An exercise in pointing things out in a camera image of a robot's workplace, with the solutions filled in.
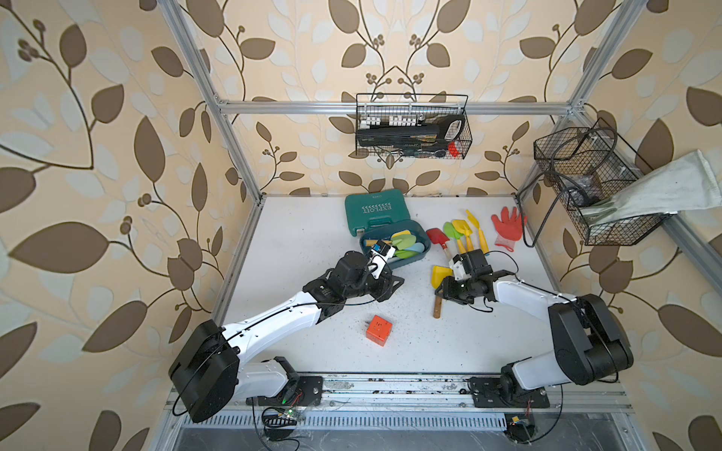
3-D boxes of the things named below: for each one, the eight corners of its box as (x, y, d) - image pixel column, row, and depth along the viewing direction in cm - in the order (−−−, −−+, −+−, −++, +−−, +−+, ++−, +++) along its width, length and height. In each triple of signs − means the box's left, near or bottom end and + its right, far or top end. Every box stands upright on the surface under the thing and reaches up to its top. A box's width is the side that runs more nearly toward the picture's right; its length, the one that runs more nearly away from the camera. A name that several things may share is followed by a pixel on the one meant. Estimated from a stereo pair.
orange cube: (365, 337, 86) (364, 331, 81) (374, 320, 89) (374, 314, 85) (383, 347, 84) (383, 342, 79) (391, 330, 87) (392, 323, 83)
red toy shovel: (447, 258, 103) (448, 255, 101) (424, 234, 110) (425, 231, 109) (457, 252, 105) (458, 249, 103) (434, 229, 112) (435, 225, 110)
